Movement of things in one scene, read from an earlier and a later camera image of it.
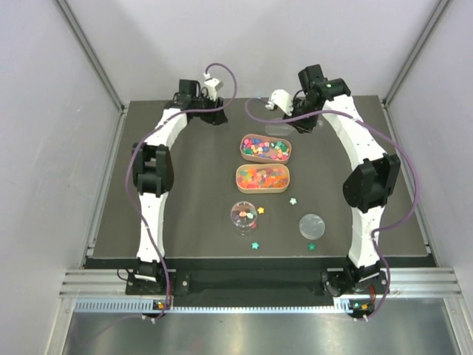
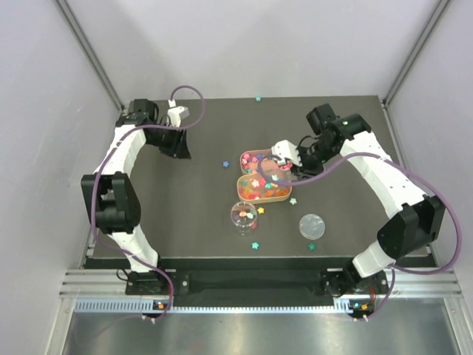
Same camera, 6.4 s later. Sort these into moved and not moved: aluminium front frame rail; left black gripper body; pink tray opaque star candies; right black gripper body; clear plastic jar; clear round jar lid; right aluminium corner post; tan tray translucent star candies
Moved: left black gripper body; tan tray translucent star candies; right black gripper body; pink tray opaque star candies
Not moved: right aluminium corner post; clear plastic jar; clear round jar lid; aluminium front frame rail
